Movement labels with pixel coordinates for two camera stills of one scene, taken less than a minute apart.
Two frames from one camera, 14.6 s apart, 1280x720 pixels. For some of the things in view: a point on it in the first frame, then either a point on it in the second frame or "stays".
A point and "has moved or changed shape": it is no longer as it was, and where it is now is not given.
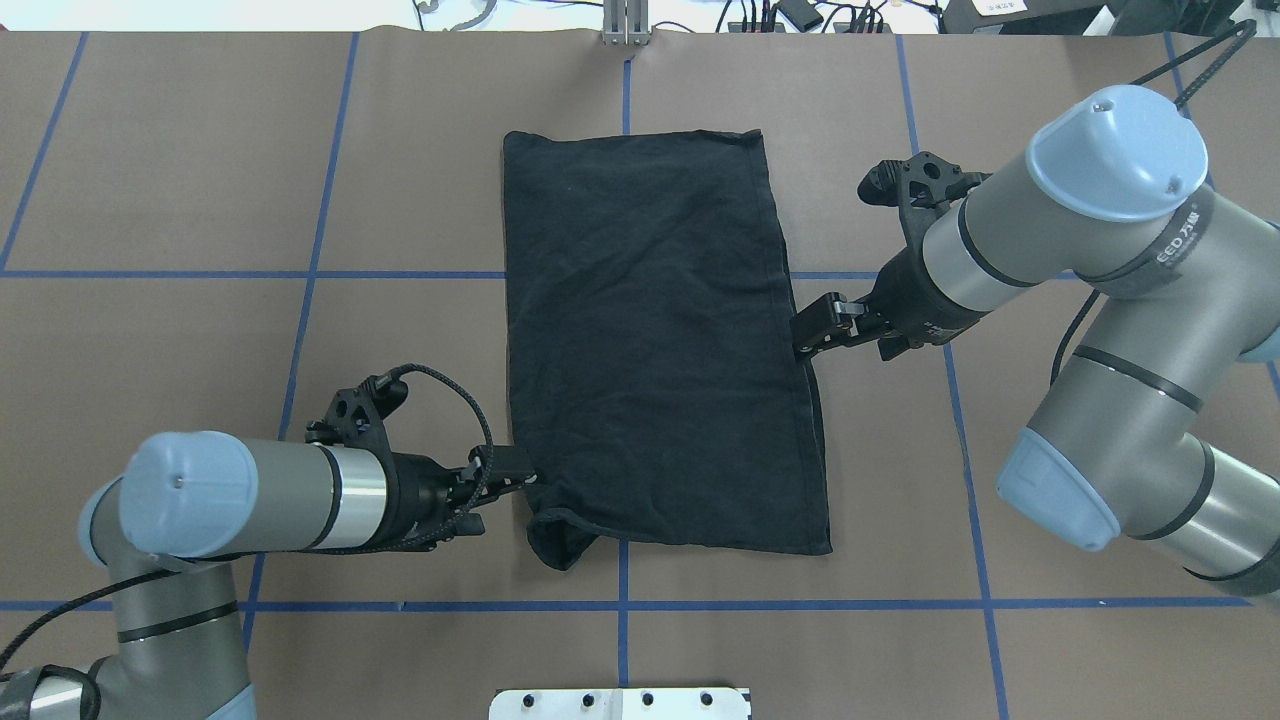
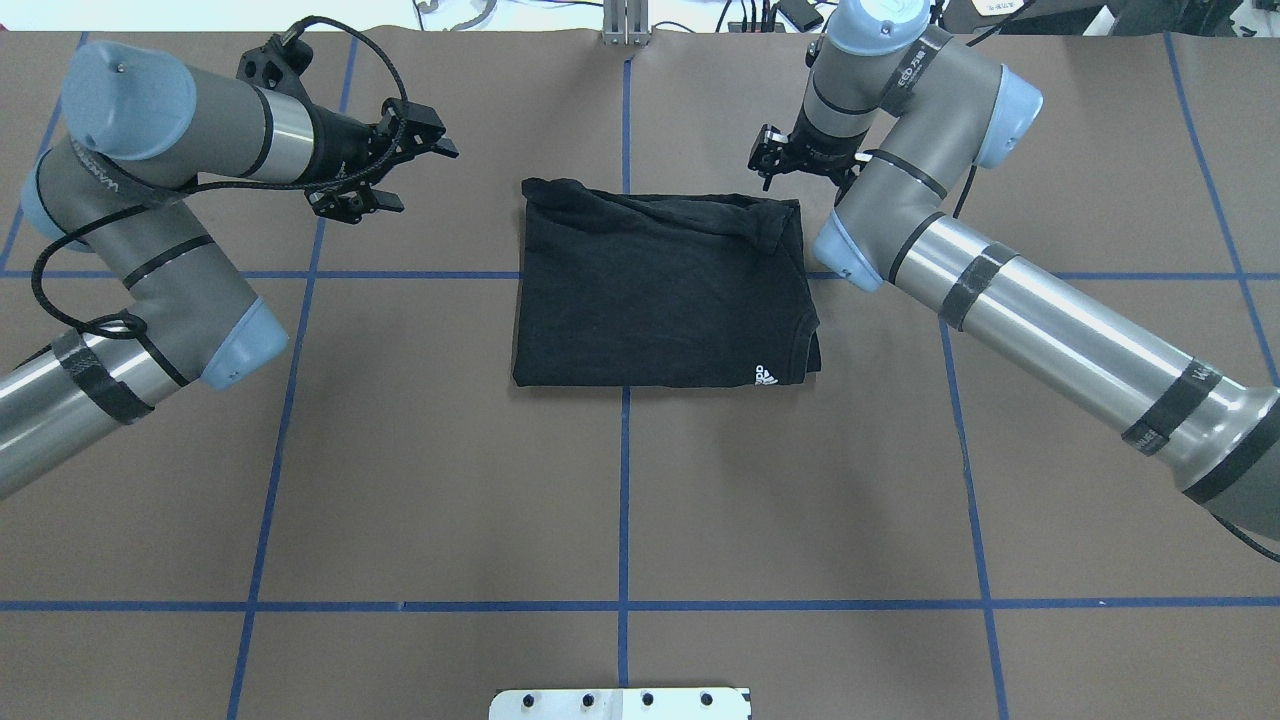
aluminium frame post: x=625 y=22 stays
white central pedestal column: x=680 y=703 stays
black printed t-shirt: x=658 y=394 has moved or changed shape
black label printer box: x=1020 y=17 stays
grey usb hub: x=838 y=27 stays
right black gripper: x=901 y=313 → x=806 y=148
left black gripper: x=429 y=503 → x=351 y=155
